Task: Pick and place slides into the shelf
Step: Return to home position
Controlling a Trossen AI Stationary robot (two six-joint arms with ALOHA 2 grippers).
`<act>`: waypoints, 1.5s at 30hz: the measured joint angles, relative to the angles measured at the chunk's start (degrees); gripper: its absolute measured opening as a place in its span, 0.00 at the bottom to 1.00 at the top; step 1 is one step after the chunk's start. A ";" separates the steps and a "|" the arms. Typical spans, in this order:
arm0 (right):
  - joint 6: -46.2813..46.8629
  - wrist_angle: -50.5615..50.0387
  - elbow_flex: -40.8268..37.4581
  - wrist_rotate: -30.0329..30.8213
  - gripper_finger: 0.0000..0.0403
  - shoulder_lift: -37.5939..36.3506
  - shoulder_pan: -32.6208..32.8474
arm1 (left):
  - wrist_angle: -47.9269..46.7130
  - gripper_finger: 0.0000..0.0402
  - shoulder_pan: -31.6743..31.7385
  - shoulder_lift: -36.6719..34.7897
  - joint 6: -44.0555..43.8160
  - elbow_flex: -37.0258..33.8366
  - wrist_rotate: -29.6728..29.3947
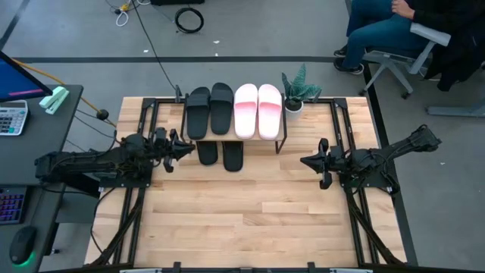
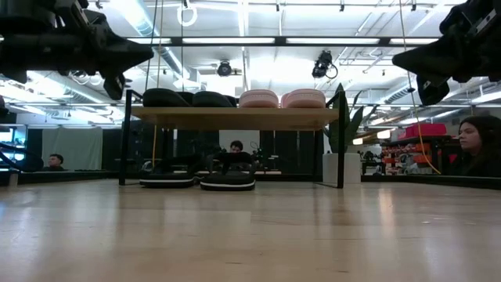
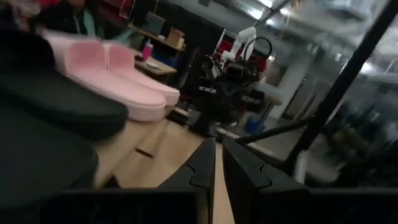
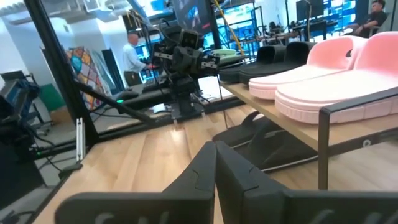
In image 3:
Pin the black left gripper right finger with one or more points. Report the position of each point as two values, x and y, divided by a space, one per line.
295 208

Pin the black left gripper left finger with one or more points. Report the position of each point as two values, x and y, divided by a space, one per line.
140 208

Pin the pink slide sandal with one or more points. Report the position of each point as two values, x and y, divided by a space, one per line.
124 99
155 88

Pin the black slide sandal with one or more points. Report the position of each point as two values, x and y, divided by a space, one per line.
62 102
37 155

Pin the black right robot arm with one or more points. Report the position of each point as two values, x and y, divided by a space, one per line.
224 93

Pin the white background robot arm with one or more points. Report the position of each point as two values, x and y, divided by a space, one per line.
245 35

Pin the blue object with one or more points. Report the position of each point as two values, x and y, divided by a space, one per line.
255 126

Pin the wooden desk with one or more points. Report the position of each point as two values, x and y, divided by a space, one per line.
155 67

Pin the pink cup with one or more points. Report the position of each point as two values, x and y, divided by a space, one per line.
147 53

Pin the cardboard box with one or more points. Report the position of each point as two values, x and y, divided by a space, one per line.
174 37

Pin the dark computer monitor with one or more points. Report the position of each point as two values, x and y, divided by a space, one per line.
155 23

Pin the person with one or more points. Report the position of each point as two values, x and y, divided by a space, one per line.
74 18

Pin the wooden shelf with black frame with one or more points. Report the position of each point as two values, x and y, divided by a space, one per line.
174 155

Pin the black rig frame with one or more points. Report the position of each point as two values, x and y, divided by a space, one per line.
345 81

